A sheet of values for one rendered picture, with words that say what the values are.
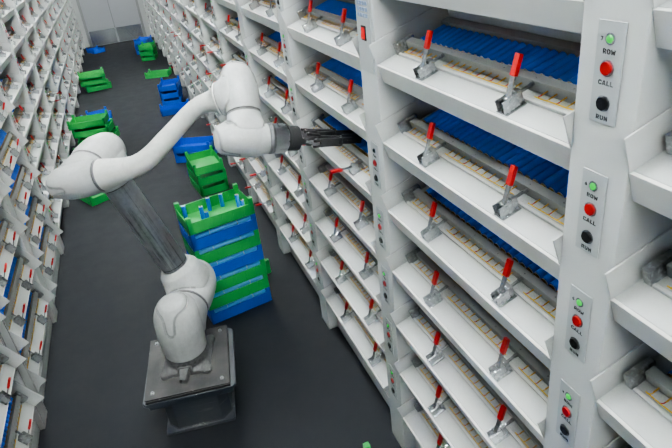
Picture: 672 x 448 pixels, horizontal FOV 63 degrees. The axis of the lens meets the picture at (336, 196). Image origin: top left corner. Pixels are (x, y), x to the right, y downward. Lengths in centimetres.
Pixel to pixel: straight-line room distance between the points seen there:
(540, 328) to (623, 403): 18
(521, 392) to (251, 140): 93
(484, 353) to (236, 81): 98
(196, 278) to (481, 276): 123
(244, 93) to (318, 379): 120
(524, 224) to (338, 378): 145
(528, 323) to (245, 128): 92
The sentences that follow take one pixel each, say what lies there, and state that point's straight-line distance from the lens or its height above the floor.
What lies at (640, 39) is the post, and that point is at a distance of 70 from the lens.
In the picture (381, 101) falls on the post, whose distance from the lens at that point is 132.
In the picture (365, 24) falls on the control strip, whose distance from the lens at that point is 130.
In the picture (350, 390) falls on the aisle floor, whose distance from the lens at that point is 223.
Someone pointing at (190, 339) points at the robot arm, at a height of 37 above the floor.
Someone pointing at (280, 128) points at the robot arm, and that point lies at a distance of 162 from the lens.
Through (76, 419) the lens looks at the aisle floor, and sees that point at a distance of 250.
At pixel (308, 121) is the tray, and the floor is 96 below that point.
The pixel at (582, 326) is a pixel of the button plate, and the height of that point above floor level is 104.
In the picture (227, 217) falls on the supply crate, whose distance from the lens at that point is 243.
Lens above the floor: 161
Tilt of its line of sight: 27 degrees down
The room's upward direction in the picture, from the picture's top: 7 degrees counter-clockwise
